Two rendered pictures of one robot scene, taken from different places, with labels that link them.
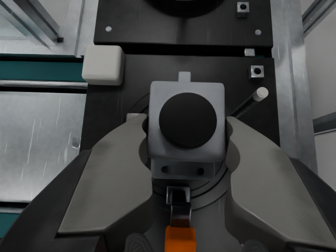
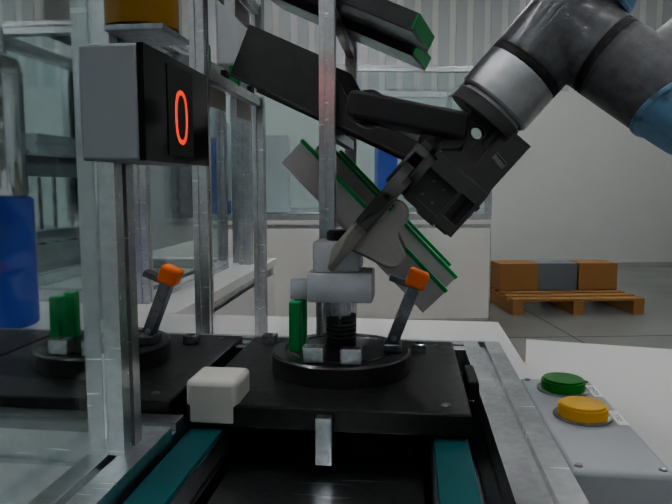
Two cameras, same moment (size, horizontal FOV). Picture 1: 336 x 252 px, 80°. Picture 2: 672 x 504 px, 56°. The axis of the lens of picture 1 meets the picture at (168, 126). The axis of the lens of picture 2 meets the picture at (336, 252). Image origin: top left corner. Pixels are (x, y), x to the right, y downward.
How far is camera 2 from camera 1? 62 cm
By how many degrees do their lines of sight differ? 84
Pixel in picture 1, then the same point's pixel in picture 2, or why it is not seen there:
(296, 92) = not seen: hidden behind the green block
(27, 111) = not seen: outside the picture
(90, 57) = (210, 377)
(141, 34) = (181, 378)
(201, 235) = (435, 363)
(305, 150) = not seen: hidden behind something
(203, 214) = (415, 361)
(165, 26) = (180, 368)
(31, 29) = (133, 401)
